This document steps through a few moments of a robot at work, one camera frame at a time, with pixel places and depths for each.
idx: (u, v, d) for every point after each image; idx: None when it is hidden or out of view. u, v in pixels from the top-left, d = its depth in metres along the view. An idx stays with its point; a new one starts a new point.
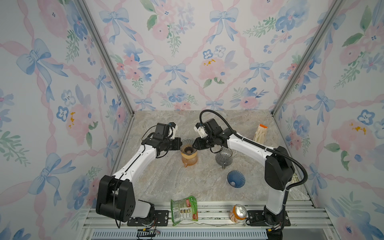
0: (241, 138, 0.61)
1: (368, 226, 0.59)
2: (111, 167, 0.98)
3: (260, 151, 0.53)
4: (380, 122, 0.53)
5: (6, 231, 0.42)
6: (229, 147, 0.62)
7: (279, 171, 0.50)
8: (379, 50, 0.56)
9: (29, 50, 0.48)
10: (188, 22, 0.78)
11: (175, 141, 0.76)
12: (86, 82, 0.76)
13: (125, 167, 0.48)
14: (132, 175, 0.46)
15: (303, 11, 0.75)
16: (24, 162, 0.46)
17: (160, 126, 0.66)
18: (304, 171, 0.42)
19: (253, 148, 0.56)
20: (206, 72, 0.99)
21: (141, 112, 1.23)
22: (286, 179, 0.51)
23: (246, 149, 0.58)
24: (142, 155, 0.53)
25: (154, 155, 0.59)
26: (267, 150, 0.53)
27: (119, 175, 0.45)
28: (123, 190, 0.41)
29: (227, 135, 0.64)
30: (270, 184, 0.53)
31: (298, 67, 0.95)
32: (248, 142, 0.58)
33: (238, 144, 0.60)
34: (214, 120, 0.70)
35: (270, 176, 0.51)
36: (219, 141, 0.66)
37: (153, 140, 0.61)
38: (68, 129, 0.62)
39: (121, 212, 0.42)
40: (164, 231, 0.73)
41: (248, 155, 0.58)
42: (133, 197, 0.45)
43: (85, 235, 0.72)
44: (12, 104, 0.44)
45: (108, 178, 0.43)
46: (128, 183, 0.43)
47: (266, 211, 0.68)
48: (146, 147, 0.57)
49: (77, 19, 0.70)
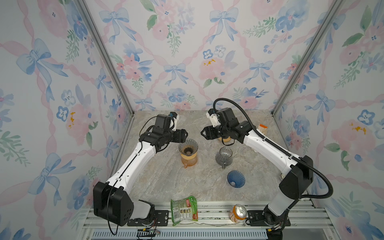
0: (263, 138, 0.54)
1: (368, 225, 0.59)
2: (111, 167, 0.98)
3: (283, 157, 0.48)
4: (380, 122, 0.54)
5: (6, 231, 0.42)
6: (246, 144, 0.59)
7: (301, 182, 0.45)
8: (379, 50, 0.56)
9: (29, 50, 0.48)
10: (188, 22, 0.78)
11: (176, 133, 0.71)
12: (86, 82, 0.76)
13: (121, 172, 0.45)
14: (126, 181, 0.43)
15: (303, 11, 0.75)
16: (24, 162, 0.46)
17: (160, 118, 0.59)
18: (330, 189, 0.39)
19: (275, 152, 0.50)
20: (206, 72, 0.99)
21: (141, 112, 1.24)
22: (304, 190, 0.48)
23: (267, 151, 0.52)
24: (138, 155, 0.49)
25: (153, 152, 0.54)
26: (291, 158, 0.48)
27: (113, 181, 0.42)
28: (117, 199, 0.39)
29: (245, 130, 0.57)
30: (285, 192, 0.50)
31: (298, 67, 0.95)
32: (270, 144, 0.52)
33: (259, 144, 0.53)
34: (231, 111, 0.62)
35: (287, 185, 0.48)
36: (235, 134, 0.58)
37: (151, 136, 0.56)
38: (68, 129, 0.62)
39: (117, 218, 0.41)
40: (164, 231, 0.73)
41: (267, 157, 0.53)
42: (130, 201, 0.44)
43: (85, 235, 0.72)
44: (12, 103, 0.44)
45: (102, 183, 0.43)
46: (122, 191, 0.41)
47: (266, 210, 0.68)
48: (143, 146, 0.52)
49: (77, 19, 0.70)
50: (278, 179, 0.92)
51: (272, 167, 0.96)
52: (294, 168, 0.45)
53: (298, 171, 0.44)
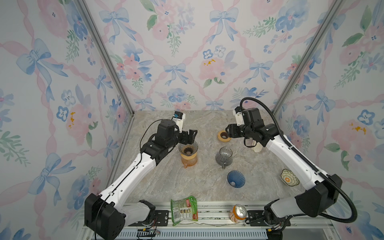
0: (289, 146, 0.50)
1: (368, 225, 0.59)
2: (111, 167, 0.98)
3: (308, 172, 0.44)
4: (380, 122, 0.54)
5: (6, 231, 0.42)
6: (268, 148, 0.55)
7: (323, 201, 0.42)
8: (379, 50, 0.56)
9: (29, 50, 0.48)
10: (188, 22, 0.78)
11: (182, 135, 0.67)
12: (86, 82, 0.76)
13: (115, 185, 0.43)
14: (118, 197, 0.41)
15: (303, 11, 0.75)
16: (24, 162, 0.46)
17: (162, 128, 0.53)
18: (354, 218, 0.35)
19: (300, 164, 0.46)
20: (206, 72, 0.99)
21: (141, 112, 1.24)
22: (323, 209, 0.44)
23: (290, 160, 0.48)
24: (136, 169, 0.47)
25: (153, 165, 0.52)
26: (318, 174, 0.44)
27: (106, 195, 0.41)
28: (106, 216, 0.37)
29: (270, 134, 0.53)
30: (300, 206, 0.47)
31: (298, 67, 0.95)
32: (296, 154, 0.48)
33: (283, 151, 0.50)
34: (257, 112, 0.58)
35: (305, 200, 0.45)
36: (258, 136, 0.55)
37: (153, 147, 0.54)
38: (68, 129, 0.62)
39: (106, 235, 0.39)
40: (164, 231, 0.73)
41: (289, 166, 0.49)
42: (121, 217, 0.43)
43: (85, 235, 0.72)
44: (13, 104, 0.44)
45: (95, 196, 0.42)
46: (113, 207, 0.40)
47: (266, 208, 0.69)
48: (142, 159, 0.50)
49: (77, 19, 0.70)
50: (278, 179, 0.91)
51: (272, 167, 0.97)
52: (318, 185, 0.41)
53: (323, 190, 0.40)
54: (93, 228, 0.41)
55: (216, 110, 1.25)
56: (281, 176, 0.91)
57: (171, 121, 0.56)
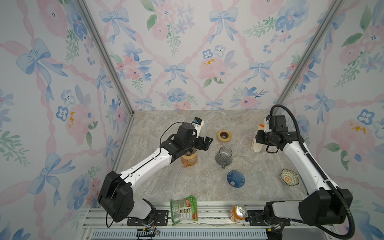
0: (305, 152, 0.51)
1: (368, 225, 0.59)
2: (111, 167, 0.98)
3: (316, 179, 0.44)
4: (380, 122, 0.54)
5: (6, 231, 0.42)
6: (285, 153, 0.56)
7: (324, 209, 0.41)
8: (379, 50, 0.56)
9: (29, 50, 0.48)
10: (188, 22, 0.78)
11: (198, 140, 0.70)
12: (86, 82, 0.76)
13: (134, 169, 0.47)
14: (136, 179, 0.45)
15: (303, 11, 0.75)
16: (24, 162, 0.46)
17: (182, 129, 0.58)
18: (352, 233, 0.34)
19: (310, 171, 0.46)
20: (206, 72, 0.99)
21: (141, 112, 1.23)
22: (325, 219, 0.42)
23: (302, 166, 0.48)
24: (154, 160, 0.51)
25: (168, 162, 0.56)
26: (326, 183, 0.43)
27: (125, 176, 0.44)
28: (122, 194, 0.40)
29: (290, 138, 0.55)
30: (301, 212, 0.46)
31: (298, 67, 0.95)
32: (310, 161, 0.48)
33: (298, 156, 0.50)
34: (283, 118, 0.62)
35: (306, 204, 0.44)
36: (277, 138, 0.57)
37: (171, 145, 0.58)
38: (68, 129, 0.62)
39: (116, 213, 0.41)
40: (164, 231, 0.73)
41: (300, 171, 0.50)
42: (132, 200, 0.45)
43: (85, 235, 0.72)
44: (12, 104, 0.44)
45: (115, 174, 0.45)
46: (129, 187, 0.43)
47: (267, 206, 0.69)
48: (161, 152, 0.54)
49: (77, 19, 0.70)
50: (278, 179, 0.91)
51: (272, 167, 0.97)
52: (322, 191, 0.42)
53: (326, 197, 0.40)
54: (106, 205, 0.43)
55: (216, 110, 1.25)
56: (282, 176, 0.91)
57: (191, 125, 0.61)
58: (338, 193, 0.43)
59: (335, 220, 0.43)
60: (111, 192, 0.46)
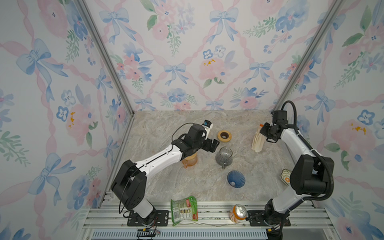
0: (297, 133, 0.60)
1: (368, 225, 0.59)
2: (111, 167, 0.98)
3: (303, 149, 0.52)
4: (380, 122, 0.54)
5: (6, 231, 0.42)
6: (282, 138, 0.65)
7: (308, 173, 0.48)
8: (379, 50, 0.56)
9: (29, 50, 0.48)
10: (188, 22, 0.78)
11: (206, 142, 0.73)
12: (86, 82, 0.76)
13: (148, 160, 0.49)
14: (150, 170, 0.47)
15: (303, 11, 0.75)
16: (24, 162, 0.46)
17: (194, 129, 0.62)
18: (329, 191, 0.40)
19: (299, 144, 0.55)
20: (206, 72, 0.99)
21: (141, 112, 1.24)
22: (310, 187, 0.48)
23: (294, 144, 0.57)
24: (167, 154, 0.54)
25: (178, 158, 0.58)
26: (311, 151, 0.51)
27: (140, 165, 0.47)
28: (136, 182, 0.43)
29: (286, 125, 0.66)
30: (292, 180, 0.52)
31: (298, 67, 0.94)
32: (301, 139, 0.57)
33: (290, 137, 0.59)
34: (284, 112, 0.72)
35: (295, 171, 0.50)
36: (275, 128, 0.68)
37: (182, 143, 0.61)
38: (68, 129, 0.62)
39: (128, 199, 0.43)
40: (164, 231, 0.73)
41: (292, 148, 0.57)
42: (143, 190, 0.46)
43: (85, 235, 0.72)
44: (12, 103, 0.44)
45: (131, 163, 0.46)
46: (144, 175, 0.44)
47: (268, 204, 0.70)
48: (173, 148, 0.57)
49: (77, 19, 0.70)
50: (278, 179, 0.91)
51: (272, 167, 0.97)
52: (307, 156, 0.49)
53: (309, 160, 0.47)
54: (118, 192, 0.45)
55: (216, 110, 1.25)
56: (281, 176, 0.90)
57: (201, 126, 0.64)
58: (322, 159, 0.48)
59: (321, 188, 0.48)
60: (125, 180, 0.48)
